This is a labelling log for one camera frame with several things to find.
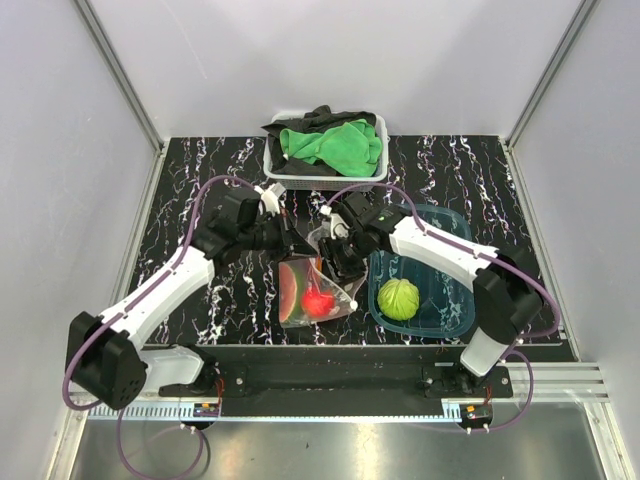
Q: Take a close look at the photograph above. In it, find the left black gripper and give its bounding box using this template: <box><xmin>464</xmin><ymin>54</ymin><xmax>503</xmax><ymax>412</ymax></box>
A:
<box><xmin>239</xmin><ymin>208</ymin><xmax>318</xmax><ymax>263</ymax></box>

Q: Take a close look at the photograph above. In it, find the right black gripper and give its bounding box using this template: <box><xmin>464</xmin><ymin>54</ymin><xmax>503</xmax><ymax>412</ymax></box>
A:
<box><xmin>316</xmin><ymin>229</ymin><xmax>371</xmax><ymax>293</ymax></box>

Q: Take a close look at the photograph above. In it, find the clear zip top bag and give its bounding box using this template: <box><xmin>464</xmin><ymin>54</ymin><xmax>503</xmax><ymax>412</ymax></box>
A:
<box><xmin>278</xmin><ymin>256</ymin><xmax>368</xmax><ymax>329</ymax></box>

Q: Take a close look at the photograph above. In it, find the fake red apple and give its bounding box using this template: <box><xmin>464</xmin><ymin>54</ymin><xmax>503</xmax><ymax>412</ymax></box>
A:
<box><xmin>300</xmin><ymin>288</ymin><xmax>335</xmax><ymax>318</ymax></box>

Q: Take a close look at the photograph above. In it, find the fake green cabbage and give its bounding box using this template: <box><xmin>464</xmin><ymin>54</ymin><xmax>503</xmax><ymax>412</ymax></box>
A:
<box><xmin>377</xmin><ymin>278</ymin><xmax>421</xmax><ymax>321</ymax></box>

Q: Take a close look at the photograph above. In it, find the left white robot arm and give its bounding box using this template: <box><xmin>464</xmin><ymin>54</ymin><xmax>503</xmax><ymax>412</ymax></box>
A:
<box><xmin>63</xmin><ymin>183</ymin><xmax>315</xmax><ymax>410</ymax></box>

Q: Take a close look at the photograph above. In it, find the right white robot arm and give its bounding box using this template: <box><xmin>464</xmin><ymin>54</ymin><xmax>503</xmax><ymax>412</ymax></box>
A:
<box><xmin>319</xmin><ymin>192</ymin><xmax>544</xmax><ymax>397</ymax></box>

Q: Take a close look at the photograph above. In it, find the fake watermelon slice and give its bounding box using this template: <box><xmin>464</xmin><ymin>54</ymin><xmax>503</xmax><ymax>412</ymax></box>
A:
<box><xmin>278</xmin><ymin>261</ymin><xmax>304</xmax><ymax>324</ymax></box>

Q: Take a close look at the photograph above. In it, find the white plastic basket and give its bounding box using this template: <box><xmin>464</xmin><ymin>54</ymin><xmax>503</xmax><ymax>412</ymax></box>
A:
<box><xmin>263</xmin><ymin>115</ymin><xmax>390</xmax><ymax>192</ymax></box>

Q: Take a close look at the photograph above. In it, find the green cloth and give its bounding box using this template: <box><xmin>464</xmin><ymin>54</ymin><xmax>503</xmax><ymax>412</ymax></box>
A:
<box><xmin>278</xmin><ymin>120</ymin><xmax>383</xmax><ymax>178</ymax></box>

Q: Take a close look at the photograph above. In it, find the blue transparent plastic container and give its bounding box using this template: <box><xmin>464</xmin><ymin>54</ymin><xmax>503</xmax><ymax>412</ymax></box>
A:
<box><xmin>367</xmin><ymin>203</ymin><xmax>475</xmax><ymax>337</ymax></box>

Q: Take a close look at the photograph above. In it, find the black cloth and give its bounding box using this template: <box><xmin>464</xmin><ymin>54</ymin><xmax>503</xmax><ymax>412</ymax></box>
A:
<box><xmin>263</xmin><ymin>105</ymin><xmax>376</xmax><ymax>174</ymax></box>

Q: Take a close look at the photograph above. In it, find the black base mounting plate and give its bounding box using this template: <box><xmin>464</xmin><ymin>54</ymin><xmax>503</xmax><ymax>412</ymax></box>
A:
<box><xmin>158</xmin><ymin>344</ymin><xmax>514</xmax><ymax>419</ymax></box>

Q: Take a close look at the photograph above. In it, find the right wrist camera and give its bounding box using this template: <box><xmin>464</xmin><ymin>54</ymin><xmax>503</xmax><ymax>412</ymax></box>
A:
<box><xmin>320</xmin><ymin>205</ymin><xmax>350</xmax><ymax>240</ymax></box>

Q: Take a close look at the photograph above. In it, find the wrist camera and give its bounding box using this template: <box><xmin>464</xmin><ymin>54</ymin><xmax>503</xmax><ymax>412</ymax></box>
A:
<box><xmin>253</xmin><ymin>182</ymin><xmax>286</xmax><ymax>215</ymax></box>
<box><xmin>320</xmin><ymin>205</ymin><xmax>350</xmax><ymax>240</ymax></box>

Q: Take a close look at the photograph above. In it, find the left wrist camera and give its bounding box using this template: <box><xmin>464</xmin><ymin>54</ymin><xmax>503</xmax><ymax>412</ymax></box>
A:
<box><xmin>253</xmin><ymin>182</ymin><xmax>286</xmax><ymax>215</ymax></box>

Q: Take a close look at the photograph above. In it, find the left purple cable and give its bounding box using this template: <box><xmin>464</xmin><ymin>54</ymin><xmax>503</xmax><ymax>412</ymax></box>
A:
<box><xmin>61</xmin><ymin>175</ymin><xmax>266</xmax><ymax>476</ymax></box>

